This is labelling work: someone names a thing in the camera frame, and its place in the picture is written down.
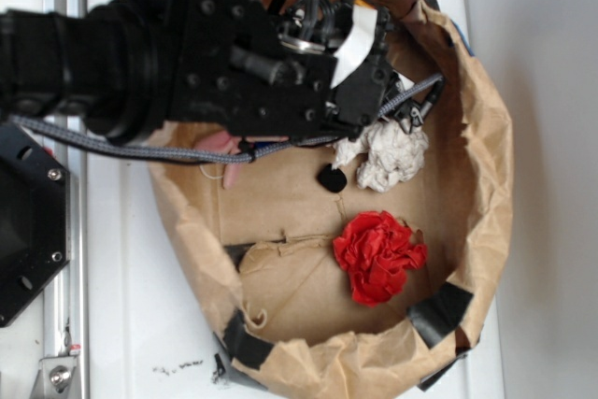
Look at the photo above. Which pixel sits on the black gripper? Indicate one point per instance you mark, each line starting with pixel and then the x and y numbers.
pixel 320 70

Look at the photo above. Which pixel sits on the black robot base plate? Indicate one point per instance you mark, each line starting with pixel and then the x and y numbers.
pixel 34 201

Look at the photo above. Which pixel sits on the brown paper bag bin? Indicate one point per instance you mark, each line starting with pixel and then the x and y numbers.
pixel 260 261

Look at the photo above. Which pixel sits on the crumpled white paper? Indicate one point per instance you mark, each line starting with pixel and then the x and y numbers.
pixel 393 155

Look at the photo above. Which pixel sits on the white plastic tray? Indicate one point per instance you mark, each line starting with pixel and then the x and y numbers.
pixel 147 335

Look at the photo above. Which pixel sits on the aluminium rail frame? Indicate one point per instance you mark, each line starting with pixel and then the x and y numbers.
pixel 64 369

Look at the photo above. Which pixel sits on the pink plush bunny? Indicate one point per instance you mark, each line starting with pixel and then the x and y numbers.
pixel 223 142

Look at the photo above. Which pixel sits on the crumpled red paper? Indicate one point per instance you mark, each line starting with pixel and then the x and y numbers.
pixel 377 251

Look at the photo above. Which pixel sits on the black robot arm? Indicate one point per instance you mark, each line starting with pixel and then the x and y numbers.
pixel 92 83

